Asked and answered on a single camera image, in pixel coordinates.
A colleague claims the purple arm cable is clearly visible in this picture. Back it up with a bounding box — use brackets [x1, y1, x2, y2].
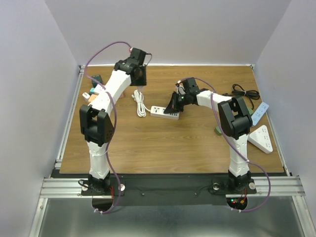
[85, 41, 133, 215]
[176, 77, 271, 213]

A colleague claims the black power cable with plug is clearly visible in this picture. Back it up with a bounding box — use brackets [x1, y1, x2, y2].
[222, 83, 261, 109]

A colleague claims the dark green charger plug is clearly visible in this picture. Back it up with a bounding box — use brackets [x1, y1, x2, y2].
[91, 75, 103, 84]

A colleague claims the teal usb charger plug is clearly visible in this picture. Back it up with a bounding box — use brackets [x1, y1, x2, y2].
[89, 87, 97, 95]

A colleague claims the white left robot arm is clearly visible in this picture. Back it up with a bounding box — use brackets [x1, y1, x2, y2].
[79, 48, 147, 195]

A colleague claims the aluminium left side rail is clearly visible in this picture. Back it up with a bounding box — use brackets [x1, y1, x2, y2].
[54, 65, 85, 169]

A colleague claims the dark green power strip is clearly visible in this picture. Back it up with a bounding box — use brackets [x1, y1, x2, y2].
[214, 126, 222, 136]

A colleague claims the white coiled cable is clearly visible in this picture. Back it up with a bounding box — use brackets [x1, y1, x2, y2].
[130, 89, 151, 118]

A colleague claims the orange cube adapter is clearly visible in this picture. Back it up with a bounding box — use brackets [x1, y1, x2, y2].
[88, 94, 97, 103]

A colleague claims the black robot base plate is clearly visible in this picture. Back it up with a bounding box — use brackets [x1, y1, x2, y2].
[78, 174, 257, 208]

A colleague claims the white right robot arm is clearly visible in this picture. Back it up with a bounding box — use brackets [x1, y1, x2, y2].
[164, 78, 252, 193]

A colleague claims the aluminium rail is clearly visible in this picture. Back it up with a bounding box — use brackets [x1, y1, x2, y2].
[54, 65, 85, 169]
[39, 175, 305, 198]

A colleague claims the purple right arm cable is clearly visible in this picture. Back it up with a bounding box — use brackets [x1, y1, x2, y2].
[176, 77, 271, 213]

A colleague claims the white square adapter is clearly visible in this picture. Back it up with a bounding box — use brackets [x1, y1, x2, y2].
[82, 92, 90, 101]

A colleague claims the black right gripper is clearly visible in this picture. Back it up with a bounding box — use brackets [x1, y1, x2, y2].
[166, 93, 190, 116]

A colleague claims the light blue power strip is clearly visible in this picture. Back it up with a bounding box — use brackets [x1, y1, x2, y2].
[251, 102, 269, 126]

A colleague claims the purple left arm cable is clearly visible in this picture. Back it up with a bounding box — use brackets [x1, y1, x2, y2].
[85, 41, 133, 215]

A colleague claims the white triangular power strip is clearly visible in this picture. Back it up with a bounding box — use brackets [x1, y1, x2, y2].
[248, 125, 273, 154]

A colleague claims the aluminium front rail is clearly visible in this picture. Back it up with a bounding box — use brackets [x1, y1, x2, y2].
[39, 175, 305, 198]

